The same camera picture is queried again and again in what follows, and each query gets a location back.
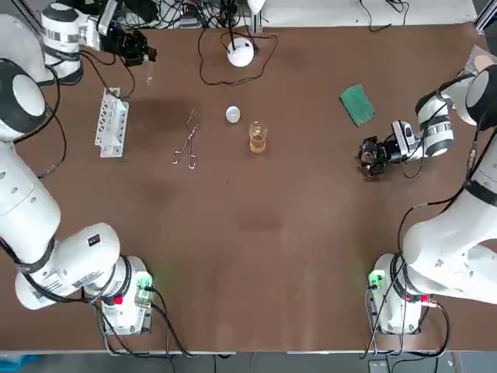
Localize folded green cloth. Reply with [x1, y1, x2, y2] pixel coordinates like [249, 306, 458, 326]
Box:
[339, 83, 377, 127]

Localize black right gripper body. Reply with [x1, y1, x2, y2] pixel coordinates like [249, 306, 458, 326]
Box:
[377, 140, 401, 166]

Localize glass beaker with yellow liquid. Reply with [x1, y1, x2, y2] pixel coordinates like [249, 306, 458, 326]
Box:
[248, 120, 269, 155]

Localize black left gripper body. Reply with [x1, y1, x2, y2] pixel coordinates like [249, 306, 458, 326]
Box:
[101, 26, 131, 55]

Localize white desk lamp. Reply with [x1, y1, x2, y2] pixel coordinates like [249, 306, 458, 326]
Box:
[227, 0, 267, 68]

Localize white test tube rack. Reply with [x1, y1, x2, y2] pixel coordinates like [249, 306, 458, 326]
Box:
[94, 87, 130, 159]

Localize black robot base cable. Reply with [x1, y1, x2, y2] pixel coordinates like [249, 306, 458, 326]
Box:
[103, 285, 238, 358]
[360, 301, 452, 359]

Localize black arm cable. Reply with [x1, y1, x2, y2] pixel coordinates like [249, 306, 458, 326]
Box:
[398, 69, 497, 265]

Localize black lamp cable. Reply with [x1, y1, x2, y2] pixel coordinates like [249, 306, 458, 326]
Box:
[198, 26, 279, 86]

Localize metal crucible tongs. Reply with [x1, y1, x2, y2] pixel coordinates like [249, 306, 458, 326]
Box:
[171, 110, 203, 171]

